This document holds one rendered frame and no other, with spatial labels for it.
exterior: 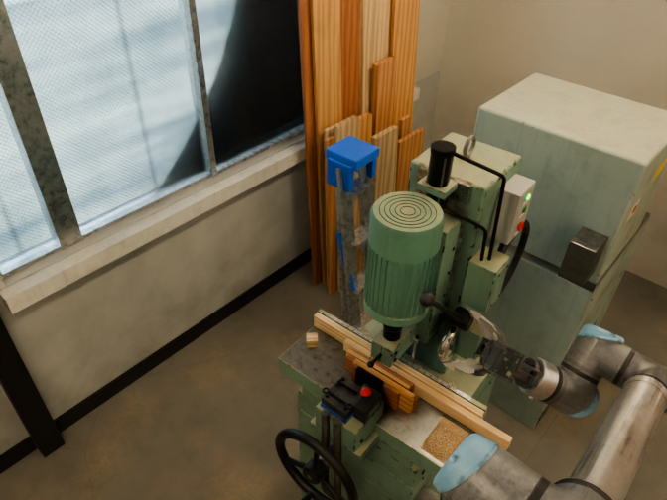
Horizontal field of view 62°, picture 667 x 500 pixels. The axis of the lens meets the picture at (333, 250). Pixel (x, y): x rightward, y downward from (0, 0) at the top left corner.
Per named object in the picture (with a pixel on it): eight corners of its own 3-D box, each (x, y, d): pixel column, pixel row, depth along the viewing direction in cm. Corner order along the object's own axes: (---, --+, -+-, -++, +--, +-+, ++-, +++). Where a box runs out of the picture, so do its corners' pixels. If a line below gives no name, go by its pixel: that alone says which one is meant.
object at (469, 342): (446, 348, 169) (452, 321, 162) (457, 335, 174) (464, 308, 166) (473, 364, 165) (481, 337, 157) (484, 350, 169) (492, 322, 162)
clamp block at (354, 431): (314, 424, 158) (313, 405, 153) (342, 394, 167) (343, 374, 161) (355, 454, 151) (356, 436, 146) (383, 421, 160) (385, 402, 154)
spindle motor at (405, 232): (349, 308, 149) (355, 212, 129) (386, 274, 160) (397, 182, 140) (405, 339, 141) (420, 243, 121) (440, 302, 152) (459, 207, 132)
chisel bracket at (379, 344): (369, 359, 162) (371, 340, 157) (396, 331, 171) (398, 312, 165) (390, 372, 159) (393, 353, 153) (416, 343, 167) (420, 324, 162)
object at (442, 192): (413, 204, 142) (421, 146, 131) (429, 191, 147) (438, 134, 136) (441, 216, 138) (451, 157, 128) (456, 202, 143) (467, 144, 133)
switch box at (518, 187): (486, 237, 154) (498, 187, 144) (502, 220, 160) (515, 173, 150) (507, 246, 151) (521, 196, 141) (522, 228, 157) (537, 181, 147)
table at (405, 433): (256, 389, 171) (255, 376, 167) (320, 331, 190) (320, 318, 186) (426, 512, 142) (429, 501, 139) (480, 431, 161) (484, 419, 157)
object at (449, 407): (342, 349, 176) (343, 341, 173) (346, 346, 177) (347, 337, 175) (506, 450, 150) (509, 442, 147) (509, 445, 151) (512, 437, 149)
